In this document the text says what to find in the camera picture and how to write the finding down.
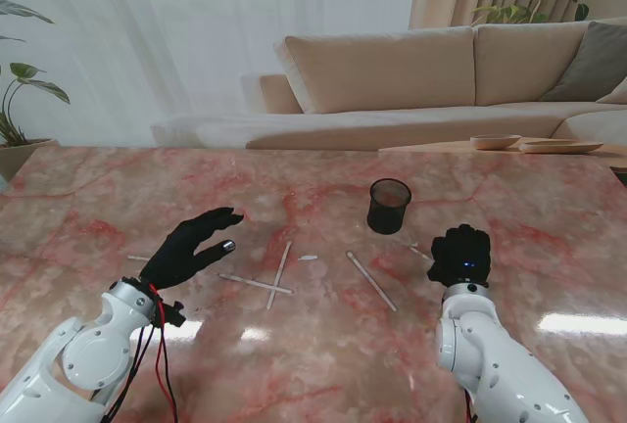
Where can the white sheer curtain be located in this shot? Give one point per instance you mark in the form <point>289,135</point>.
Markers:
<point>196,26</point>

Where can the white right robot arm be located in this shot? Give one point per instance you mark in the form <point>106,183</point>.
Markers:
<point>470,340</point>

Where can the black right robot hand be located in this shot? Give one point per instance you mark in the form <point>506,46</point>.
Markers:
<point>463,254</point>

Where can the large-leaf green plant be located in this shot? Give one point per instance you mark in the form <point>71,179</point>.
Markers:
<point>29,82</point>

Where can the black mesh brush holder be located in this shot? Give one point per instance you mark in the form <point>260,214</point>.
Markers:
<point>388,210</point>

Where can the grey sofa cushion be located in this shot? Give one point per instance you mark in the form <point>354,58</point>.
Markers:
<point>593,65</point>

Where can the flat wooden tray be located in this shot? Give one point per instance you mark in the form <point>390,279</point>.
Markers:
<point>561,147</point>

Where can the beige plant pot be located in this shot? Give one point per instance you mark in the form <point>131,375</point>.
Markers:
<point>19,156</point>

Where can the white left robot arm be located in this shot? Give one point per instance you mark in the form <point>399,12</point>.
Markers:
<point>88,349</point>

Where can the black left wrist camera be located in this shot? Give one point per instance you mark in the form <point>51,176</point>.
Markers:
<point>172,314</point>

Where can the beige sofa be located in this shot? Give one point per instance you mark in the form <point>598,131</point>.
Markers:
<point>382,70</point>

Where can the wooden bowl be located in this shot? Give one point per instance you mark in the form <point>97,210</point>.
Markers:
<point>495,141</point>

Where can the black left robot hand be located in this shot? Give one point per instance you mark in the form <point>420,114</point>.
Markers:
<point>181,256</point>

